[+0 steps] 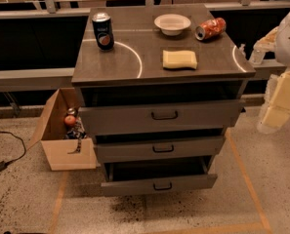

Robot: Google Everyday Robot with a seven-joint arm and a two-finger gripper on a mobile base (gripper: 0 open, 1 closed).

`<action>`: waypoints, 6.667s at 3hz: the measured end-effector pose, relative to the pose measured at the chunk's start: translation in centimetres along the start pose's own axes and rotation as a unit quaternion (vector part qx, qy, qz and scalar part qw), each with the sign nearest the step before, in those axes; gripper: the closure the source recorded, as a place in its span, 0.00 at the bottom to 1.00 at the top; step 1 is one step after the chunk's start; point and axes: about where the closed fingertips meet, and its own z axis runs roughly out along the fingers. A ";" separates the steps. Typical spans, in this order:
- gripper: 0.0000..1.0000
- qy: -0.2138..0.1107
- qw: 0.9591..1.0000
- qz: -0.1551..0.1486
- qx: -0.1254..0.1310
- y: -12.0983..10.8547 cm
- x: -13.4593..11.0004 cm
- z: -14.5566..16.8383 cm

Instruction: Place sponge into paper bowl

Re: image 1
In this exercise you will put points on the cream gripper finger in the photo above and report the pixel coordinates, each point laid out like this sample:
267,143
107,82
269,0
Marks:
275,111
266,43

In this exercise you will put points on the yellow sponge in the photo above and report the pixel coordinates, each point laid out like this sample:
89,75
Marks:
179,59

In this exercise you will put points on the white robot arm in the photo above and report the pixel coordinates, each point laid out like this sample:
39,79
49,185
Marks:
275,112

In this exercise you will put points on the white paper bowl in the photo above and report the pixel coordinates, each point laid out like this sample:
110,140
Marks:
172,24

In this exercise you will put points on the crushed orange soda can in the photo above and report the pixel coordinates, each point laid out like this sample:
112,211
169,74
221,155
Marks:
210,28

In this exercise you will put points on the top grey drawer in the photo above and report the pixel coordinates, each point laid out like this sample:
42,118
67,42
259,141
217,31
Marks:
155,118

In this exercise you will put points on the grey drawer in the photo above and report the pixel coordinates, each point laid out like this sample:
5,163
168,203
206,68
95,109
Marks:
155,118
157,176
159,149

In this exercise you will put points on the grey drawer cabinet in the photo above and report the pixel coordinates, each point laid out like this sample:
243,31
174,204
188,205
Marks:
132,73

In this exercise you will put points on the dark blue soda can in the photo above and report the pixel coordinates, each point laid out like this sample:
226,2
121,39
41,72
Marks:
103,30

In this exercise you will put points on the bottom grey drawer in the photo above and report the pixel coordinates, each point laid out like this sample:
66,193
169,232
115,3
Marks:
157,176

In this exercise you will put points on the middle grey drawer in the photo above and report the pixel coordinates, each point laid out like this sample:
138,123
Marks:
159,149

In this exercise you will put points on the small can in box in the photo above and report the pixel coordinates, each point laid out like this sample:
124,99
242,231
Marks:
72,111

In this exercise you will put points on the blue snack bag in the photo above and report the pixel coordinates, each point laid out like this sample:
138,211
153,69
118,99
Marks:
76,132

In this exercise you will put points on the red apple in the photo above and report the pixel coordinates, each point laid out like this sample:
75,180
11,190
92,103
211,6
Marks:
69,120

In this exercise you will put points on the cardboard box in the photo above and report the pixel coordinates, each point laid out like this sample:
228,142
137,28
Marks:
51,130

